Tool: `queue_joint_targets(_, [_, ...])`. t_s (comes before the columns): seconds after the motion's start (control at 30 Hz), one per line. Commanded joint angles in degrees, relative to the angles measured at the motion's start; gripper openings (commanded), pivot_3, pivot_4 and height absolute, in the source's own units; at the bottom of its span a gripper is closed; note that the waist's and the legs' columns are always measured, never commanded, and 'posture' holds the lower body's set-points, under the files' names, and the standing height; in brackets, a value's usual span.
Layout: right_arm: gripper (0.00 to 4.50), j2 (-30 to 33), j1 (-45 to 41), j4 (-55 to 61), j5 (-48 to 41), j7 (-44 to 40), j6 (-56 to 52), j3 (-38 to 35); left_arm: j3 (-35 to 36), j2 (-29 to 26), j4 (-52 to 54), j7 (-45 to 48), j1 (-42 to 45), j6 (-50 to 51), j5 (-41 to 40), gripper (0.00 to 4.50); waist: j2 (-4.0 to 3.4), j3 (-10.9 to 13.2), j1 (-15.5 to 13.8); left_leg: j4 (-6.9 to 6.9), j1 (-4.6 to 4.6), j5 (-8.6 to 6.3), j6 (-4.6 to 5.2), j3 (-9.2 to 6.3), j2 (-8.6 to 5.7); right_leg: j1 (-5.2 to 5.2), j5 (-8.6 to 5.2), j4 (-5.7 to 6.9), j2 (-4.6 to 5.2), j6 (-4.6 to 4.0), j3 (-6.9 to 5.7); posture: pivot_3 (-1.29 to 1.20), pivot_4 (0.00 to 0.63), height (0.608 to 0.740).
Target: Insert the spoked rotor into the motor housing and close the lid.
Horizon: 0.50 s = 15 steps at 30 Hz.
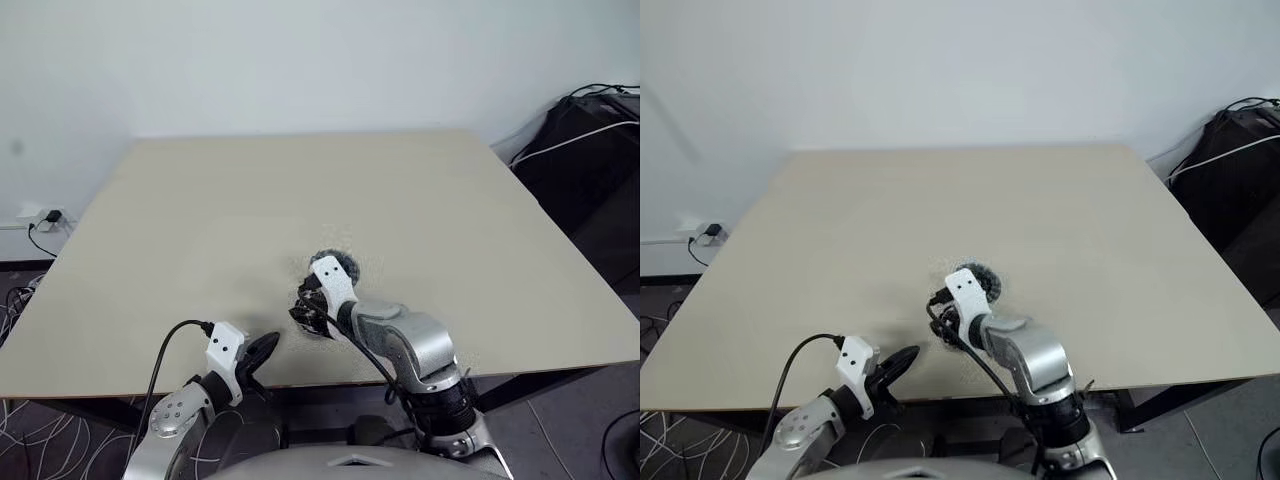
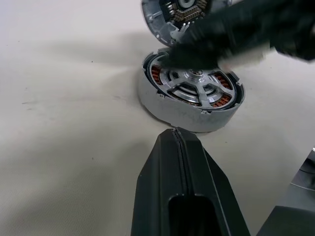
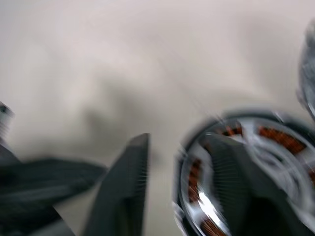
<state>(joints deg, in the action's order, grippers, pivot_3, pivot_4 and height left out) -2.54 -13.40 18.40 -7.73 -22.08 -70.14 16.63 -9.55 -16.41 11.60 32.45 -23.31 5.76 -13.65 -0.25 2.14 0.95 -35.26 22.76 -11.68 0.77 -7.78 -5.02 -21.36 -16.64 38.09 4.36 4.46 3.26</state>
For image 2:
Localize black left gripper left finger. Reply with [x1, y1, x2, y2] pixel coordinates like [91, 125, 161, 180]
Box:
[127, 127, 192, 236]

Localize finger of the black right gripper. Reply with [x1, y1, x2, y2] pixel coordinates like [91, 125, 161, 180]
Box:
[169, 24, 274, 69]
[183, 0, 271, 50]

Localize grey motor base copper windings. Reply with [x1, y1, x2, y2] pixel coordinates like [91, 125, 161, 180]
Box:
[137, 48, 246, 134]

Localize silver spoked motor rotor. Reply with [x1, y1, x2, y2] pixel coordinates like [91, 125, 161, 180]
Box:
[158, 66, 234, 109]

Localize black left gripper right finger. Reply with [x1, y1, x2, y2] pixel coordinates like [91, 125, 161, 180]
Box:
[175, 127, 252, 236]

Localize silver rotor cover disc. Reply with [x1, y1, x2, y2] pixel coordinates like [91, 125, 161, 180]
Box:
[140, 0, 233, 47]

